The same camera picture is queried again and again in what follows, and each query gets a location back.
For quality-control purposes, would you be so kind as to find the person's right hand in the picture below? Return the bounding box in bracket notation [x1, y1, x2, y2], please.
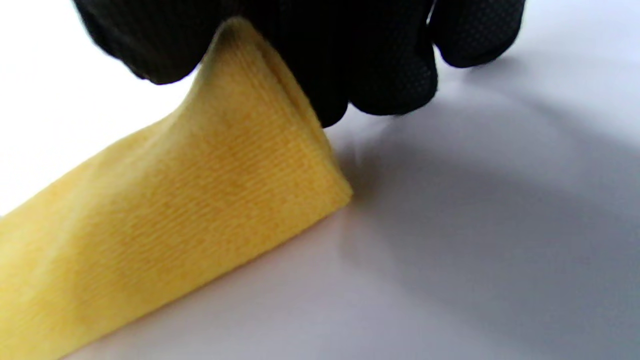
[72, 0, 527, 128]

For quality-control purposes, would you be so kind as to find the yellow square towel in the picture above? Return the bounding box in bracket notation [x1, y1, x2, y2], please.
[0, 17, 354, 360]

